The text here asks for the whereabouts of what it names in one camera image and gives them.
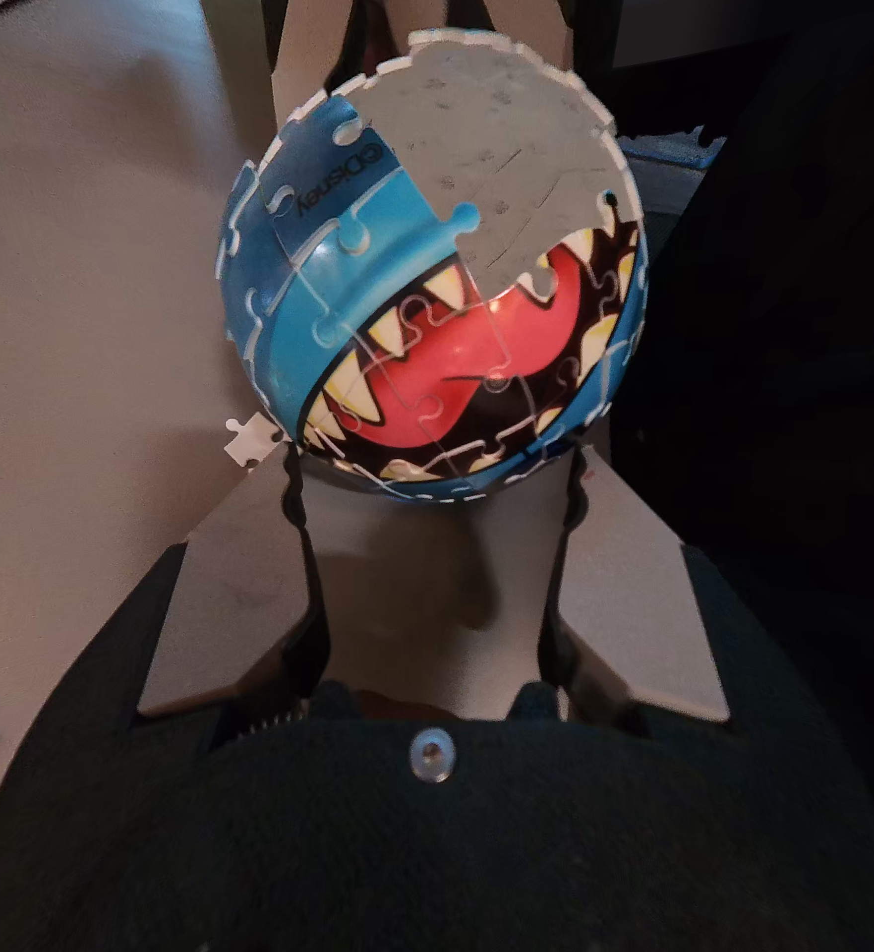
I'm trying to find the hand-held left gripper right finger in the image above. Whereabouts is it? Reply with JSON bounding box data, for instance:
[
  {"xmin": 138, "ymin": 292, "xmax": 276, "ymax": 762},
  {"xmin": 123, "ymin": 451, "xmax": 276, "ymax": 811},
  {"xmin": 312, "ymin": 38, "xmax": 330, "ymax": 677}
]
[{"xmin": 539, "ymin": 445, "xmax": 729, "ymax": 721}]

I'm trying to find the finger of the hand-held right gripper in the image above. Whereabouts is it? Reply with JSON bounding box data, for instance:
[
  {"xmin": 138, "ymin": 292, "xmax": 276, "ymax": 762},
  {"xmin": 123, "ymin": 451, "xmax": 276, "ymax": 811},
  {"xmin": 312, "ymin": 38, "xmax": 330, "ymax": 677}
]
[
  {"xmin": 268, "ymin": 0, "xmax": 378, "ymax": 159},
  {"xmin": 481, "ymin": 0, "xmax": 578, "ymax": 75}
]

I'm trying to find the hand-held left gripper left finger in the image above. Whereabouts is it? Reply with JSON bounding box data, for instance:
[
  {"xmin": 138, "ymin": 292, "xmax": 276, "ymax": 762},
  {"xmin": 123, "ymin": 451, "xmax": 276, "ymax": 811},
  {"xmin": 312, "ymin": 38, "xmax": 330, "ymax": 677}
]
[{"xmin": 138, "ymin": 446, "xmax": 332, "ymax": 718}]

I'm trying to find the white puzzle piece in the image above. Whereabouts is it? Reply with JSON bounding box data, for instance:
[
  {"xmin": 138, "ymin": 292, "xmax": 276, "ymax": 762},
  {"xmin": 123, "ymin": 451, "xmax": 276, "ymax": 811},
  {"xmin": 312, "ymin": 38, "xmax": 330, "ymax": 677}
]
[{"xmin": 223, "ymin": 413, "xmax": 289, "ymax": 471}]

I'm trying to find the blue puzzle ball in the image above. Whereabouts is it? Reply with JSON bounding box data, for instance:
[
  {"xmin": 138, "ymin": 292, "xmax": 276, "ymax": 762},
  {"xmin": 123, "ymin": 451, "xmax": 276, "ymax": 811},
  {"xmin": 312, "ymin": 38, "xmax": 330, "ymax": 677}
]
[{"xmin": 216, "ymin": 26, "xmax": 649, "ymax": 508}]

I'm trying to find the person's dark clothing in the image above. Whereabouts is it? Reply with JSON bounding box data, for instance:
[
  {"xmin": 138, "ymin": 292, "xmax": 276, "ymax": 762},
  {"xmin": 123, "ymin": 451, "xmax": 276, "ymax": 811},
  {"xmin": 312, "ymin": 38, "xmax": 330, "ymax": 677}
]
[{"xmin": 572, "ymin": 0, "xmax": 874, "ymax": 893}]

